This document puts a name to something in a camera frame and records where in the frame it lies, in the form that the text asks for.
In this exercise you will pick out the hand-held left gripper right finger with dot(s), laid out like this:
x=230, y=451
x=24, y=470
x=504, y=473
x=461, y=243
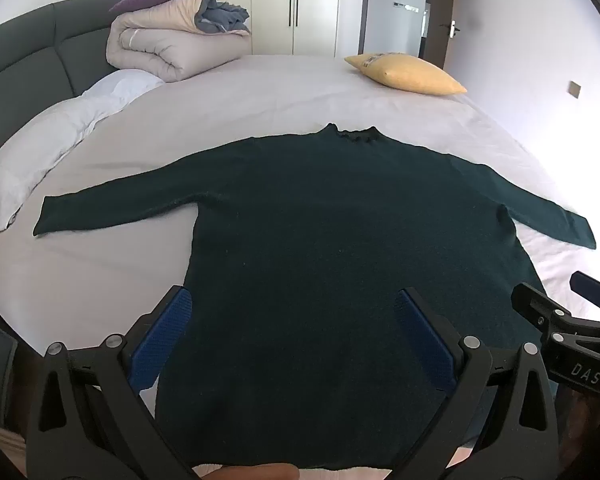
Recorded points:
x=425, y=342

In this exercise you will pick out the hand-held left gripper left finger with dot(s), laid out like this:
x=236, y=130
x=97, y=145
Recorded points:
x=169, y=332

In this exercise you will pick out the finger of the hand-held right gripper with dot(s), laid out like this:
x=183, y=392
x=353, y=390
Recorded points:
x=535, y=305
x=592, y=290

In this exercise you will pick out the dark green sweater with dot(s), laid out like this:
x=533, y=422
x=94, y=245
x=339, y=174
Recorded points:
x=330, y=260

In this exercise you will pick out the person's right forearm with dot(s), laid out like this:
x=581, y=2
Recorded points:
x=587, y=430

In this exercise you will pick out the person's left hand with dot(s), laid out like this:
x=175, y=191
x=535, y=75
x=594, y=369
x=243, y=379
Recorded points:
x=260, y=472

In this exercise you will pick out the white pillow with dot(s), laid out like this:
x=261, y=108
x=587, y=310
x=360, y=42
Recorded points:
x=55, y=130

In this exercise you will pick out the bed with grey sheet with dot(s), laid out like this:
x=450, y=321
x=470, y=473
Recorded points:
x=280, y=100

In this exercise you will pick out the yellow pillow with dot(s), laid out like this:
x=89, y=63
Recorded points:
x=410, y=75

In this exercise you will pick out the folded beige duvet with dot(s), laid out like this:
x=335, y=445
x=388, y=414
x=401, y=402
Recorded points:
x=170, y=45

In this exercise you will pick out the brown door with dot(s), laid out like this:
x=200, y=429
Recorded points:
x=437, y=10

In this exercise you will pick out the dark grey padded headboard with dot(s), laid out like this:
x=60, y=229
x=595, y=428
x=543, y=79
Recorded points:
x=30, y=50

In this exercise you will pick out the grey-blue crumpled cloth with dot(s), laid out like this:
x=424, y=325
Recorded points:
x=221, y=17

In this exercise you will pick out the cream wardrobe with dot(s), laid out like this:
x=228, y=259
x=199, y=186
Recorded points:
x=275, y=5

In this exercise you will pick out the brown wall switch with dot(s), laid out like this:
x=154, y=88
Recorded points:
x=574, y=89

